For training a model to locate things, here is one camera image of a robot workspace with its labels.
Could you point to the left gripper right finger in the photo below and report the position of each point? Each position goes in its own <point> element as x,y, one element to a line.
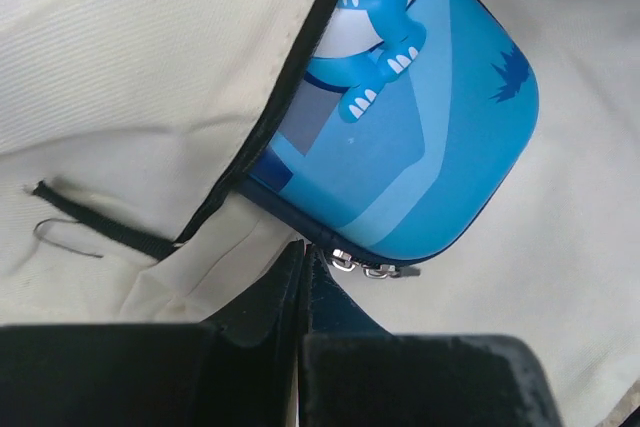
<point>352,372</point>

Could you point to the blue dinosaur pencil case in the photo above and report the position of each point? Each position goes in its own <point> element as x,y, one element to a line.
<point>410,115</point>

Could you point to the beige canvas backpack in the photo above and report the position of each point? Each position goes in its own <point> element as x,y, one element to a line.
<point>138,105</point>

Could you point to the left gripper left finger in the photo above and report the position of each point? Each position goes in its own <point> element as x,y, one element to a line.
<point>232,369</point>

